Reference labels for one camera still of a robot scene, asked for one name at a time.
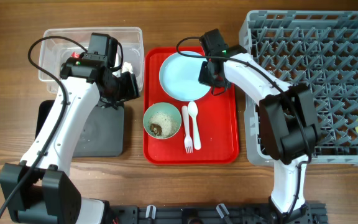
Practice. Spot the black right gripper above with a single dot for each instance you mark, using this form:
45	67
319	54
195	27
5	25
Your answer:
204	78

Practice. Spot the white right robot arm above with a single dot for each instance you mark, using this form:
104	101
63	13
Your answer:
289	127

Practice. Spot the red snack wrapper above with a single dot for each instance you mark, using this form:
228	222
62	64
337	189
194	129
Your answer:
75	55

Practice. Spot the red serving tray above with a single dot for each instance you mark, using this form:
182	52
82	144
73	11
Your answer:
217	122

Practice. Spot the green bowl with rice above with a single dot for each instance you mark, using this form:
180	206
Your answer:
162	120

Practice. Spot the white plastic fork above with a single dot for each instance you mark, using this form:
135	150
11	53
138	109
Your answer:
187	140

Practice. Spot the black tray bin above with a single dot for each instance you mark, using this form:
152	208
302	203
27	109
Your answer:
102	134

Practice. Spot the clear plastic bin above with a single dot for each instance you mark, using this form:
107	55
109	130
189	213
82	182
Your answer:
54	52

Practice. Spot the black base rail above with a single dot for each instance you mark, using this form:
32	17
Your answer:
247	214

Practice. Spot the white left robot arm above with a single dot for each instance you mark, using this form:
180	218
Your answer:
38	189

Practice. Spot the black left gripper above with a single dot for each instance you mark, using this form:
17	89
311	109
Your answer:
131	89

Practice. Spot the white tissue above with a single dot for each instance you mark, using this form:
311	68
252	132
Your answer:
127	67

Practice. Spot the white plastic spoon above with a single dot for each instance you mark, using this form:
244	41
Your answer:
193	112

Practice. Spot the grey dishwasher rack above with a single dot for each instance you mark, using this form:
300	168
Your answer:
318	49

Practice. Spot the light blue plate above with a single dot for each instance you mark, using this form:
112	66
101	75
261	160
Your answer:
179	75

